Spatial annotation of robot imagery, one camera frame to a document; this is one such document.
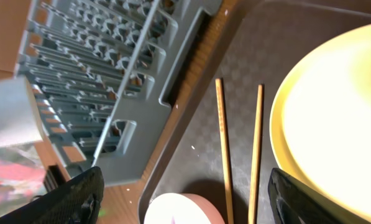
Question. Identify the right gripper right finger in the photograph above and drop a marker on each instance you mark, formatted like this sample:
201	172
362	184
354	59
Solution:
294	202

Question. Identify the wooden chopstick long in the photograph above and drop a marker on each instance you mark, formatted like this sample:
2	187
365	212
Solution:
224	149

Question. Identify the dark brown serving tray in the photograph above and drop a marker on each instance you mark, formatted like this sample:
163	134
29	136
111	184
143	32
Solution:
268	39

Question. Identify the white pink shallow bowl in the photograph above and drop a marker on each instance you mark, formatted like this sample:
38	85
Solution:
172	208

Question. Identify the wooden chopstick short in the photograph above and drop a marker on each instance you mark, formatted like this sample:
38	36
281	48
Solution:
254	178

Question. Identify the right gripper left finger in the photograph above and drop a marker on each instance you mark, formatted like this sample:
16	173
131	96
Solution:
76	201

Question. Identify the grey plastic dish rack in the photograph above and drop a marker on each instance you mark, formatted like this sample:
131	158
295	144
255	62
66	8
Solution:
101	72

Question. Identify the yellow round plate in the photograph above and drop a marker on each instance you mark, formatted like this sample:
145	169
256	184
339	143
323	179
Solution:
320	122

